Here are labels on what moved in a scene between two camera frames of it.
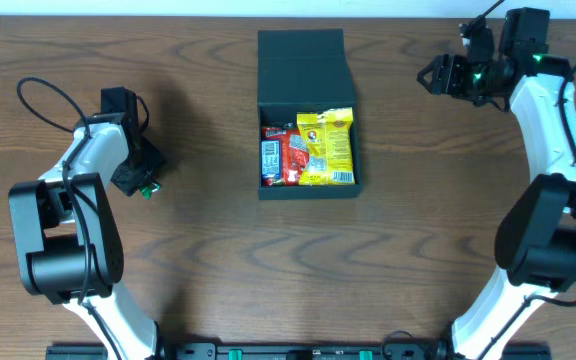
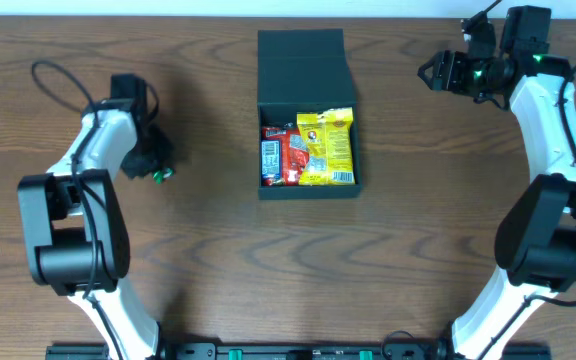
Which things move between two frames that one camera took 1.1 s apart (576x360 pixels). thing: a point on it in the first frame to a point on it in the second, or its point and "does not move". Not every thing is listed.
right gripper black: [448, 73] does not move
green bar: [146, 190] to [160, 175]
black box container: [301, 71] does not move
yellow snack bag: [326, 155] does not move
